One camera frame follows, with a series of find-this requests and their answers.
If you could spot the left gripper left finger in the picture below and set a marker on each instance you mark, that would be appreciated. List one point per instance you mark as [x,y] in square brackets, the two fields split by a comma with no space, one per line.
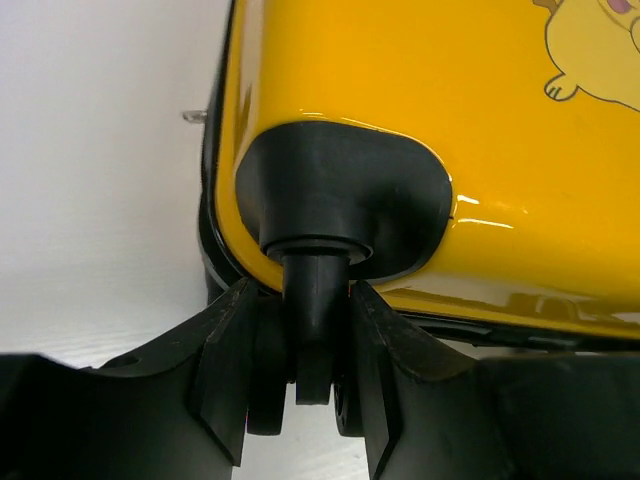
[173,408]

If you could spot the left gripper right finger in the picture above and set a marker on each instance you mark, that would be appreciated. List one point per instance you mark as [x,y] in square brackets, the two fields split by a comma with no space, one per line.
[428,411]

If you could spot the yellow hard-shell suitcase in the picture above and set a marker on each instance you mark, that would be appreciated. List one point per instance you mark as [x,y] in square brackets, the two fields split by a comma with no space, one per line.
[477,162]

